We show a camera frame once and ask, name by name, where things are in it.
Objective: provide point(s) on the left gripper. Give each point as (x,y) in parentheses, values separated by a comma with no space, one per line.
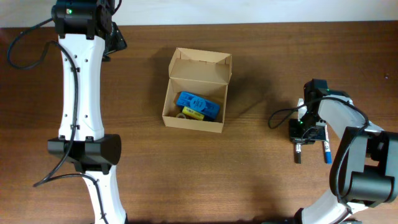
(118,43)

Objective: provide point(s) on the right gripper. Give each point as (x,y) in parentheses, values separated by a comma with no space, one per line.
(295,135)

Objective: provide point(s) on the black whiteboard marker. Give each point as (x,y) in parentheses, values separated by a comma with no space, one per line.
(298,154)

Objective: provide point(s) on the brown cardboard box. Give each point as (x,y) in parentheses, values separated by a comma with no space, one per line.
(202,73)

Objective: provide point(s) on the yellow highlighter pen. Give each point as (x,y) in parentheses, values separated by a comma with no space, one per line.
(193,114)

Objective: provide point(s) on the yellow tape roll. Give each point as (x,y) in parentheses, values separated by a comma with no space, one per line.
(181,115)

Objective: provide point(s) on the blue whiteboard duster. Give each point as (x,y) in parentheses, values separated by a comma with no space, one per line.
(199,104)

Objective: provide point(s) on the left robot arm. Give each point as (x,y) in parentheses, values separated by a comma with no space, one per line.
(87,34)

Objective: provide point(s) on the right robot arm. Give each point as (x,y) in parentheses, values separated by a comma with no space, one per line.
(364,171)

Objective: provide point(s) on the blue whiteboard marker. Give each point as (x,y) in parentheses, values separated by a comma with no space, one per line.
(326,147)

